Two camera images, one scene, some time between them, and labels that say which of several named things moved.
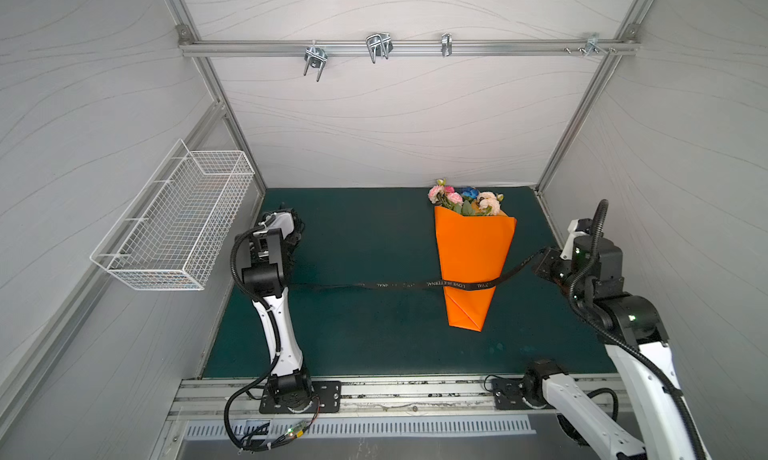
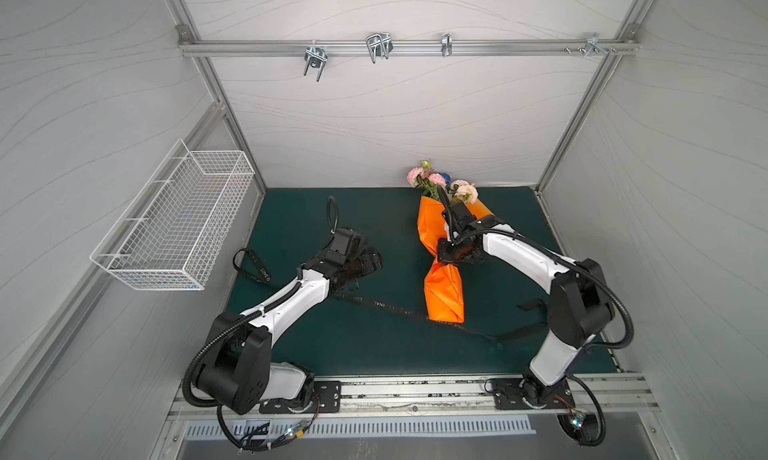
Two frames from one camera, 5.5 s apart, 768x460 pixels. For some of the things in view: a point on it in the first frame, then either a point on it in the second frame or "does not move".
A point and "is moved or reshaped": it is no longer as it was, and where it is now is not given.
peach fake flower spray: (489, 203) to (467, 192)
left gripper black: (291, 264) to (368, 260)
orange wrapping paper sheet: (471, 249) is moved or reshaped
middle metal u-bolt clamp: (379, 45) does not move
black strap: (440, 286) to (496, 333)
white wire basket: (173, 233) does not move
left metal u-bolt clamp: (315, 57) does not move
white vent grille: (304, 429) does not move
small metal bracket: (446, 44) does not move
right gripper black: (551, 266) to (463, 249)
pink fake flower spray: (435, 193) is moved or reshaped
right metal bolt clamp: (593, 44) does not move
